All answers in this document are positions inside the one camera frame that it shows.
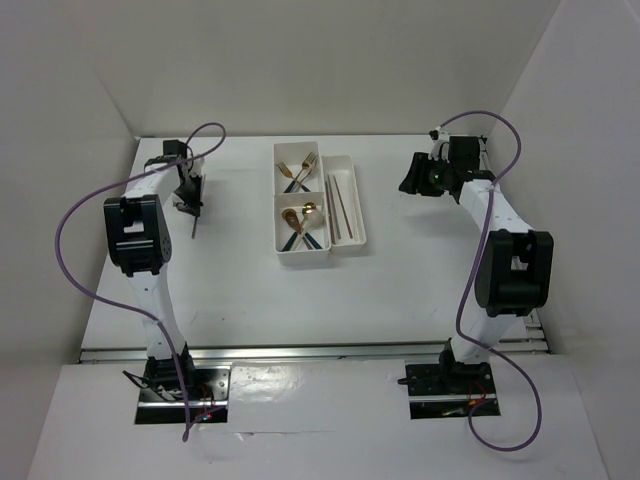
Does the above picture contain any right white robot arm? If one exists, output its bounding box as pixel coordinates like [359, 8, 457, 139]
[399, 130, 554, 395]

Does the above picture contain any dark metal chopstick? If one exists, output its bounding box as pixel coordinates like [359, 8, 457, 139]
[191, 216, 199, 239]

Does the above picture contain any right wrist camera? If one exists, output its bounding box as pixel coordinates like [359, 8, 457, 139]
[428, 126, 449, 161]

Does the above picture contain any copper chopstick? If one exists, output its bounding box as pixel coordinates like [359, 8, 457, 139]
[333, 175, 354, 240]

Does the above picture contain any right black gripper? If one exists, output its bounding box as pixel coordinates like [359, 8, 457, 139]
[398, 152, 454, 197]

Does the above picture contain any gold spoon green handle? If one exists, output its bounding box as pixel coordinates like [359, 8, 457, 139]
[282, 209, 302, 252]
[301, 202, 324, 250]

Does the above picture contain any aluminium rail front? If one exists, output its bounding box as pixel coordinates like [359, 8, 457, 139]
[78, 340, 549, 365]

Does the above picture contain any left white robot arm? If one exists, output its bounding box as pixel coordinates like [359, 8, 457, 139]
[103, 140, 203, 399]

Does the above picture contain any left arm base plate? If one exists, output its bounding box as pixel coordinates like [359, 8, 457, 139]
[134, 367, 232, 425]

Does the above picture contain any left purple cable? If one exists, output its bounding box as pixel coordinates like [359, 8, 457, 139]
[53, 122, 227, 443]

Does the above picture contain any gold fork green handle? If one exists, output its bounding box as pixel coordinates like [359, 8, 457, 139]
[276, 162, 309, 192]
[285, 152, 317, 193]

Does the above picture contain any silver metal chopstick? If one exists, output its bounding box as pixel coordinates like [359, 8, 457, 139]
[326, 177, 341, 244]

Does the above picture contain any large white divided tray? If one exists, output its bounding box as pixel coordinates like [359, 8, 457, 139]
[273, 141, 330, 267]

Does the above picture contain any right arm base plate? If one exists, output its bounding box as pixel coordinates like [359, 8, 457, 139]
[397, 363, 501, 420]

